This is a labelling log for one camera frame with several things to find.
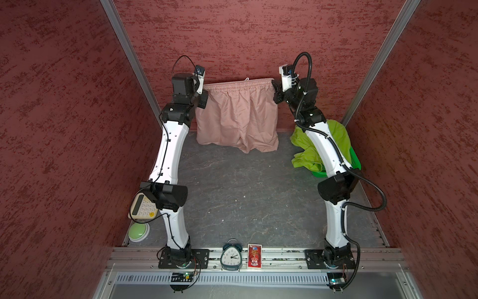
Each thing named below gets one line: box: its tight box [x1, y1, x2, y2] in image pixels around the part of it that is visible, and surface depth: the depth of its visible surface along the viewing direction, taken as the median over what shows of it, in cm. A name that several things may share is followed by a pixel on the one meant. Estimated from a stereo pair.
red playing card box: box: [247, 243, 263, 269], surface depth 75 cm
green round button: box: [128, 222, 150, 243], surface depth 80 cm
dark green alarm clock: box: [220, 238, 243, 272], surface depth 73 cm
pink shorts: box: [195, 77, 279, 154], surface depth 89 cm
